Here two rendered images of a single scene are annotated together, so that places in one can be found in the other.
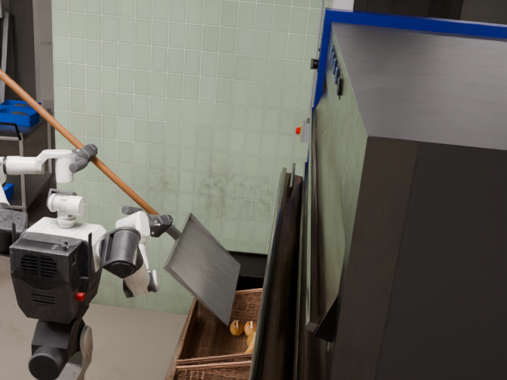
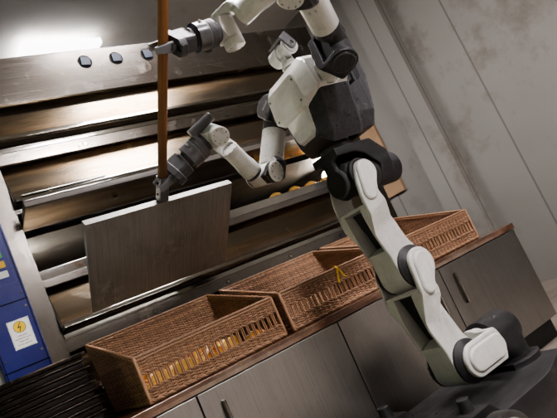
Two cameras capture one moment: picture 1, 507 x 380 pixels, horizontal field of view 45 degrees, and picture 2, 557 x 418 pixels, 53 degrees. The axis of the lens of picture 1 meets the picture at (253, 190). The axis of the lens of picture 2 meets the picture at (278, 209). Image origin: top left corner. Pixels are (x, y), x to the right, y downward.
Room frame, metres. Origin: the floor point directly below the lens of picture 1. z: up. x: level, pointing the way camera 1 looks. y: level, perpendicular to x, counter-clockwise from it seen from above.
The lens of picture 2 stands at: (3.32, 1.96, 0.72)
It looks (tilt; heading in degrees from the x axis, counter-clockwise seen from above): 8 degrees up; 231
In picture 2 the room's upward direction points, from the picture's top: 24 degrees counter-clockwise
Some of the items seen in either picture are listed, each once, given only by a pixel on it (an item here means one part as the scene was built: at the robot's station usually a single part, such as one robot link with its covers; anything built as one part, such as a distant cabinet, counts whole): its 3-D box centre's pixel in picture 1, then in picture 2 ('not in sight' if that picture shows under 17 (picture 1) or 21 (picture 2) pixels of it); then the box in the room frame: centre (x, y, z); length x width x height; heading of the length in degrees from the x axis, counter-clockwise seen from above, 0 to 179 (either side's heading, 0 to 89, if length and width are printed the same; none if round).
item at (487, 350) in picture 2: not in sight; (465, 357); (1.81, 0.65, 0.28); 0.21 x 0.20 x 0.13; 178
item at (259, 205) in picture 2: not in sight; (231, 215); (1.84, -0.24, 1.16); 1.80 x 0.06 x 0.04; 177
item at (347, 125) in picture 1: (346, 87); (165, 64); (1.84, -0.25, 2.00); 1.80 x 0.08 x 0.21; 177
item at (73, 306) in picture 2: not in sight; (245, 240); (1.84, -0.22, 1.02); 1.79 x 0.11 x 0.19; 177
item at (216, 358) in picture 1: (237, 333); (183, 339); (2.43, 0.01, 0.72); 0.56 x 0.49 x 0.28; 178
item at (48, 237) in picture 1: (59, 267); (322, 102); (1.89, 0.64, 1.27); 0.34 x 0.30 x 0.36; 83
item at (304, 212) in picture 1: (318, 225); (202, 143); (1.84, -0.22, 1.54); 1.79 x 0.11 x 0.19; 177
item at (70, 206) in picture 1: (68, 207); (283, 55); (1.95, 0.63, 1.47); 0.10 x 0.07 x 0.09; 83
